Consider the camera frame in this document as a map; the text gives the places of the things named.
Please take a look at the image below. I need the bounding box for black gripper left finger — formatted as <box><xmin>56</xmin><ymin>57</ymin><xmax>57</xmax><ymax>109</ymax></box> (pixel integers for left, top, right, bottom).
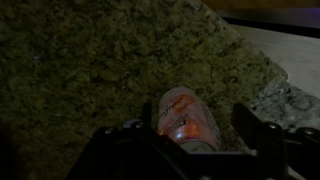
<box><xmin>142</xmin><ymin>102</ymin><xmax>152</xmax><ymax>127</ymax></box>

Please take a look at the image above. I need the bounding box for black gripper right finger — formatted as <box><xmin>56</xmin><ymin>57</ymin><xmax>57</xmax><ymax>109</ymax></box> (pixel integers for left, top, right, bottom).
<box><xmin>231</xmin><ymin>103</ymin><xmax>286</xmax><ymax>159</ymax></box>

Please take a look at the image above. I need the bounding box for pink soda can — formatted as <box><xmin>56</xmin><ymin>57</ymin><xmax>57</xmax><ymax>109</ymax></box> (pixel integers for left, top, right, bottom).
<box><xmin>158</xmin><ymin>87</ymin><xmax>221</xmax><ymax>153</ymax></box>

